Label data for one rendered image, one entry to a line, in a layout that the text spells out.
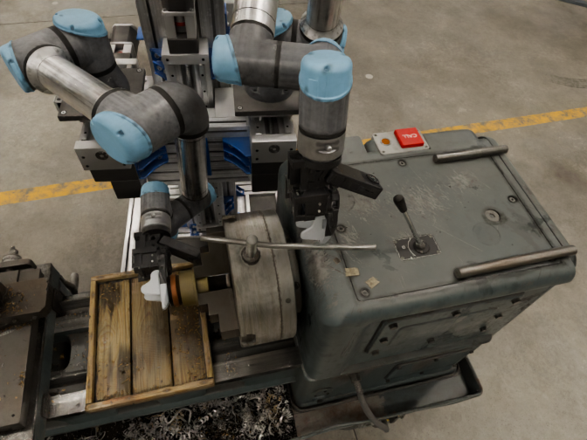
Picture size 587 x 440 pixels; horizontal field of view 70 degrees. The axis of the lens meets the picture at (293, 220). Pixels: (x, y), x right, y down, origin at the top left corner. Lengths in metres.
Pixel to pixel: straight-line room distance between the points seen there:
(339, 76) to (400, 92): 2.88
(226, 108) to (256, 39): 0.74
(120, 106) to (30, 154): 2.21
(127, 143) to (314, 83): 0.43
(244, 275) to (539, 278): 0.61
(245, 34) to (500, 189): 0.70
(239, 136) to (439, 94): 2.39
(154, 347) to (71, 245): 1.44
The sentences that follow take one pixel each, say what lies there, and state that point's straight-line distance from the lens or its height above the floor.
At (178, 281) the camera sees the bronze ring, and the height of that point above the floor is 1.11.
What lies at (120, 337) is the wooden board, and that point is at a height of 0.89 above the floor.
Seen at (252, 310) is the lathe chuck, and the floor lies 1.17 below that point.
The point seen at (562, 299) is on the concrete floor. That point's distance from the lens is 2.74.
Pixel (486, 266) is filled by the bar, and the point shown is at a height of 1.28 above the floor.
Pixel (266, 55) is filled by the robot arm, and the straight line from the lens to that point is 0.72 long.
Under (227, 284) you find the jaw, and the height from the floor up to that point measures 1.05.
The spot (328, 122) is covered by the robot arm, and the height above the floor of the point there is 1.58.
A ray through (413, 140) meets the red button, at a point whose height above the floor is 1.27.
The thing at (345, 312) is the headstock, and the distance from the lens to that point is 0.83.
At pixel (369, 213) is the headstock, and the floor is 1.26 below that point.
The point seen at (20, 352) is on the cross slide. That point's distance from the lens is 1.22.
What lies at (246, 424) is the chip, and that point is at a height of 0.59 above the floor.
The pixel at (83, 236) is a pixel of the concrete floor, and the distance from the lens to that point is 2.58.
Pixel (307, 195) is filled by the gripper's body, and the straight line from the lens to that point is 0.71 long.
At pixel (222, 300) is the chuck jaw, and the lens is 0.99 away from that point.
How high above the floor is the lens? 2.00
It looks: 54 degrees down
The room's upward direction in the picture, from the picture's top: 7 degrees clockwise
